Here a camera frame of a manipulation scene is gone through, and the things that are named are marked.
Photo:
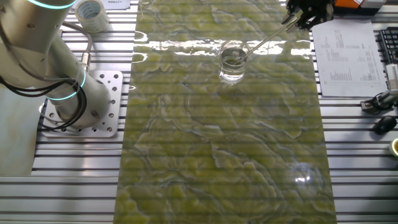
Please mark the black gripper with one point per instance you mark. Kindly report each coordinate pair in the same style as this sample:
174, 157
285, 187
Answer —
311, 7

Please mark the clear glass stirring rod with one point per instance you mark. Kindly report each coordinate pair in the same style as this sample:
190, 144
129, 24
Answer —
267, 40

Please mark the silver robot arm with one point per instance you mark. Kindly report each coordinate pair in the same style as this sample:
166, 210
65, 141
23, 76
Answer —
46, 62

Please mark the glass beaker with water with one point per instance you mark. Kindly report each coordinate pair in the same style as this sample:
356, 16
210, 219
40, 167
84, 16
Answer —
231, 71

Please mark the empty glass beaker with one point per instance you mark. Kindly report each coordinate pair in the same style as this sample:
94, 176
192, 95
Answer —
145, 3

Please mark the orange grey device box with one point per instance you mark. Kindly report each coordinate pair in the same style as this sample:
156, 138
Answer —
348, 3

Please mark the paper sheet with printed table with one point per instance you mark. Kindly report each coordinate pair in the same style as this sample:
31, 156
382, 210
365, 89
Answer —
348, 62

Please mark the black keyboard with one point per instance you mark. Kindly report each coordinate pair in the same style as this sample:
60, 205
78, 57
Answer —
390, 43

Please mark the black computer mouse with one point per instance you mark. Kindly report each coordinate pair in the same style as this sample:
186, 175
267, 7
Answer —
385, 125

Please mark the green marble pattern mat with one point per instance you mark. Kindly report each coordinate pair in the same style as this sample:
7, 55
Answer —
217, 149

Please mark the yellowish tape roll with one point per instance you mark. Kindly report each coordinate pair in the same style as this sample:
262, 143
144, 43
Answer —
395, 147

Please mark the paper sheet with text lines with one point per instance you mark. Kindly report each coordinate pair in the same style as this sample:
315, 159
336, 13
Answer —
115, 3

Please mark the white tape roll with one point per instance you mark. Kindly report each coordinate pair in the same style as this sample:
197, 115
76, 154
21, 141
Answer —
91, 15

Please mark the silver ribbed camera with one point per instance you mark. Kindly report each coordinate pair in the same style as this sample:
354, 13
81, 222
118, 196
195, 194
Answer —
393, 77

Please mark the metal camera clamp stand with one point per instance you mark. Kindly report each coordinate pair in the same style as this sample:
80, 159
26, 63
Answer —
377, 101

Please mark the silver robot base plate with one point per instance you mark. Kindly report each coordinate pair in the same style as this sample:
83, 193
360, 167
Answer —
113, 93

